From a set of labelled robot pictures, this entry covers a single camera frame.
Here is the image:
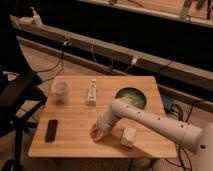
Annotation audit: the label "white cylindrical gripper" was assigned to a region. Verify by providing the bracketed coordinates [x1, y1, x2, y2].
[90, 124, 110, 142]

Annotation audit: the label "orange red pepper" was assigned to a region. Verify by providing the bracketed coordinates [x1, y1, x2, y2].
[91, 130, 100, 138]

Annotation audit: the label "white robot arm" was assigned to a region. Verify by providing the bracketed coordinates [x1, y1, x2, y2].
[90, 97, 213, 171]

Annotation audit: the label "white toothpaste tube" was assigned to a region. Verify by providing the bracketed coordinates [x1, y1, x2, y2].
[87, 79, 97, 106]

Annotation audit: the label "green bowl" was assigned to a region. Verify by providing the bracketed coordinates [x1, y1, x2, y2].
[115, 87, 147, 109]

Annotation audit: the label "black rectangular block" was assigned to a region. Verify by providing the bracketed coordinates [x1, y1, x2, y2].
[45, 119, 58, 142]

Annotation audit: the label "white plastic cup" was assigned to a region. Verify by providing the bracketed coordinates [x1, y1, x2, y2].
[51, 81, 69, 102]

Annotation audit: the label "blue power adapter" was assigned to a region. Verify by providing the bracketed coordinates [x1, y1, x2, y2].
[161, 95, 173, 110]

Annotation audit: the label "black chair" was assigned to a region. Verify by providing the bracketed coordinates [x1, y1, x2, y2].
[0, 70, 48, 171]

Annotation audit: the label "white soap dispenser bottle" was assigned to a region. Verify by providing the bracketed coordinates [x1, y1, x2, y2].
[31, 7, 43, 27]

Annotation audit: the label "white wall plug cable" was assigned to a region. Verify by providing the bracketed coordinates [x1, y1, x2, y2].
[122, 57, 139, 74]

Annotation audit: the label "black floor cables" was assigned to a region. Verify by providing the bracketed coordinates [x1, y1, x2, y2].
[164, 99, 208, 169]

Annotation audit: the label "black hanging cable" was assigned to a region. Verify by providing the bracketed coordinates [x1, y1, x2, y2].
[35, 39, 72, 84]

